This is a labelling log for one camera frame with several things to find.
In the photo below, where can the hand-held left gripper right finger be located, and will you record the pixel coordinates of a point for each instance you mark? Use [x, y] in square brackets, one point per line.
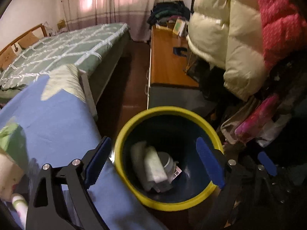
[211, 165]

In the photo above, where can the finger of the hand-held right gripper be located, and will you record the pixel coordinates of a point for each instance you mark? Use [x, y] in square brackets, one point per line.
[267, 164]

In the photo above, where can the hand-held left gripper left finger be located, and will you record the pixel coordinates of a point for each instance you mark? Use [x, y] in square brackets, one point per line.
[98, 163]

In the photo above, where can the yellow rim trash bin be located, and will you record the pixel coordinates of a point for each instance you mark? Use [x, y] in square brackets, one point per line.
[189, 186]

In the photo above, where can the white packet with barcode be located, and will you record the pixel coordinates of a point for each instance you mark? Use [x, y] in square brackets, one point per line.
[177, 172]

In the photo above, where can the white tissue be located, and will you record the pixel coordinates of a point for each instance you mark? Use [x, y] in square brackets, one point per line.
[138, 153]

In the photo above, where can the white trash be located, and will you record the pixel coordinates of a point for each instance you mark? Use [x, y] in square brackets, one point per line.
[154, 170]

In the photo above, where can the white green drink bottle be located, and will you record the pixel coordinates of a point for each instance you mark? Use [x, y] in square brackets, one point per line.
[19, 203]

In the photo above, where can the dotted paper cup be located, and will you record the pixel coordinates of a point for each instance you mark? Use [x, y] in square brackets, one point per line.
[7, 175]

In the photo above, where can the green plastic wrapper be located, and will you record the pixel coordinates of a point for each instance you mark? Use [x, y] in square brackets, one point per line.
[10, 134]

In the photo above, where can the white plastic bag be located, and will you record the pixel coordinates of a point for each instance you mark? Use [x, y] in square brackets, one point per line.
[275, 129]

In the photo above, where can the beige bag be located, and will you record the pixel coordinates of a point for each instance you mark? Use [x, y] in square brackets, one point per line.
[231, 127]

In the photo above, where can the pink bag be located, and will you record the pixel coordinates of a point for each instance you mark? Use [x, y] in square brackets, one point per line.
[254, 119]

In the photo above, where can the blue star print cloth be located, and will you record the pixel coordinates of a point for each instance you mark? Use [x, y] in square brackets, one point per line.
[52, 124]

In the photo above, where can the dark handbag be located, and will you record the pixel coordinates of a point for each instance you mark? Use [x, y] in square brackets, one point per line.
[196, 70]

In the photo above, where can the wooden bed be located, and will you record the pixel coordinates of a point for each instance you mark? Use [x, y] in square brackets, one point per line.
[112, 52]

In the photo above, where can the cream down jacket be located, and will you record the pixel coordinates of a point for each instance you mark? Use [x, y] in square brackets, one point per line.
[239, 52]

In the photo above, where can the low wooden cabinet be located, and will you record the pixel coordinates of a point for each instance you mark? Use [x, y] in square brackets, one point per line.
[165, 60]

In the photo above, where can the small black object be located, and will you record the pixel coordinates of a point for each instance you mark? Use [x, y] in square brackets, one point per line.
[178, 52]

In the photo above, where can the green plaid quilt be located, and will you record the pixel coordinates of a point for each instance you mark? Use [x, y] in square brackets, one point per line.
[60, 50]

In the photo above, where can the round hanging ornament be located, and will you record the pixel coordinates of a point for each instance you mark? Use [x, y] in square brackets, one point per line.
[16, 49]

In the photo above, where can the brown pillow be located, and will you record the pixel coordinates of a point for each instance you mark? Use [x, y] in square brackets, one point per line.
[28, 40]

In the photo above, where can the red down jacket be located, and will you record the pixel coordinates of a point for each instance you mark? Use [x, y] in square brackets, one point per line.
[283, 24]

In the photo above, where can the pale green box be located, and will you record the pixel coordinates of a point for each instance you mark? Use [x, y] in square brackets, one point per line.
[178, 26]

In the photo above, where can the small yellow box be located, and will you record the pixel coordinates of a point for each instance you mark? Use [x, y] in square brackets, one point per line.
[61, 25]

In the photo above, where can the flat yellow book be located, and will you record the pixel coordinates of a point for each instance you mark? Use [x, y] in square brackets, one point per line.
[163, 27]

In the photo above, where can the pink white curtain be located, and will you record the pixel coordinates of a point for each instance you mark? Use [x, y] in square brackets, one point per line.
[108, 4]

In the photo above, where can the pile of dark clothes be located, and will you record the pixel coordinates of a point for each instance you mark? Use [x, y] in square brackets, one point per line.
[168, 12]

